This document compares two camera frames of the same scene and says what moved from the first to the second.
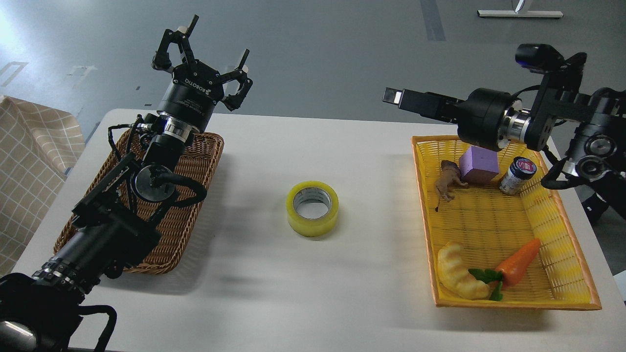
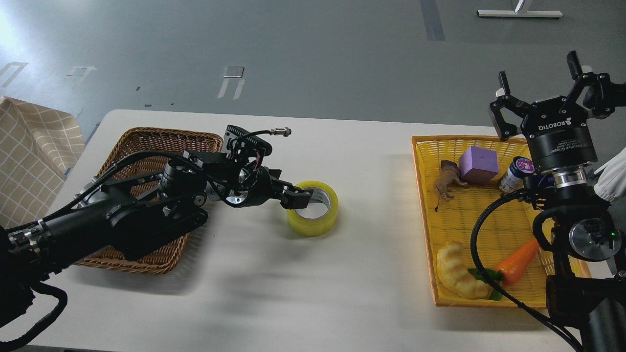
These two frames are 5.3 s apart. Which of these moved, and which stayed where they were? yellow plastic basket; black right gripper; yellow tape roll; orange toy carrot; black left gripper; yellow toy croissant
Moved: black right gripper; black left gripper
Stayed: orange toy carrot; yellow toy croissant; yellow tape roll; yellow plastic basket
